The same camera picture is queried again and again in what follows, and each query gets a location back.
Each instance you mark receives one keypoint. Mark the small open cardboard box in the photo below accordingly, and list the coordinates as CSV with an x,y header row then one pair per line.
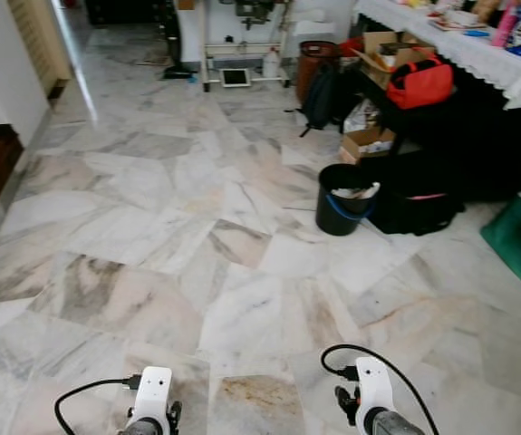
x,y
366,143

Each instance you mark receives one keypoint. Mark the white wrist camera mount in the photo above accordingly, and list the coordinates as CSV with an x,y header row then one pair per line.
x,y
154,390
373,385

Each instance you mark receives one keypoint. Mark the white flat scale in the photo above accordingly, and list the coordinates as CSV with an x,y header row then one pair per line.
x,y
236,78

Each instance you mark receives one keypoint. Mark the wooden louvre door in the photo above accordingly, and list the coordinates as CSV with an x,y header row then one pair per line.
x,y
43,41

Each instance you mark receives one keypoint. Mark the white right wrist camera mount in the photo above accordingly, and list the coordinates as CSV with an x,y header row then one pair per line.
x,y
373,385

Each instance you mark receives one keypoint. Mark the pink bottle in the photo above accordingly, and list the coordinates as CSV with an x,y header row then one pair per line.
x,y
506,25

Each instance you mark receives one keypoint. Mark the brown gas cylinder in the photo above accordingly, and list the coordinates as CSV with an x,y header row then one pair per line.
x,y
316,65

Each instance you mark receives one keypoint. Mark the white crumpled paper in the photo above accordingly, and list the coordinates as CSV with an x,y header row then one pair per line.
x,y
355,190

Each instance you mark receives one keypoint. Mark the black backpack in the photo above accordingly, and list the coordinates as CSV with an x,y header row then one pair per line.
x,y
322,100

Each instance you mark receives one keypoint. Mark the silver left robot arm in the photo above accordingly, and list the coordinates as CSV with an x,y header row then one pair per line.
x,y
142,428

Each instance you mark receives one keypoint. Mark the white metal rack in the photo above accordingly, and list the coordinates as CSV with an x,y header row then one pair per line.
x,y
207,45

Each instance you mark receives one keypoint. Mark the white plastic bottle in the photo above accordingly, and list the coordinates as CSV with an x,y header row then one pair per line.
x,y
271,65

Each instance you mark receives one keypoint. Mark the green fabric bag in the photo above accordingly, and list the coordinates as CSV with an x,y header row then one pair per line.
x,y
518,245

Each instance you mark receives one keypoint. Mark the black upright vacuum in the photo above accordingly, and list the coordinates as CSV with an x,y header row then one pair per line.
x,y
175,54

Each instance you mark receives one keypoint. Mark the black bag with pink stripe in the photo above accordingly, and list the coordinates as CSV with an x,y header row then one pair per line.
x,y
419,210

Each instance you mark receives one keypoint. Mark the large open cardboard box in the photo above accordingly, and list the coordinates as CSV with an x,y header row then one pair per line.
x,y
378,43

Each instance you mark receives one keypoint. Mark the white lace tablecloth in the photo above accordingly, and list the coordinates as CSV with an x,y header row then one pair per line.
x,y
496,68

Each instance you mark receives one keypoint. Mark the black plastic bucket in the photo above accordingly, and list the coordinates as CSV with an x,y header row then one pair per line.
x,y
337,214

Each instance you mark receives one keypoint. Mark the red bag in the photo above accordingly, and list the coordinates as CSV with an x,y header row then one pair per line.
x,y
420,84

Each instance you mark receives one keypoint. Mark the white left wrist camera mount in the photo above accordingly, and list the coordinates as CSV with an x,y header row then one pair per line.
x,y
154,390

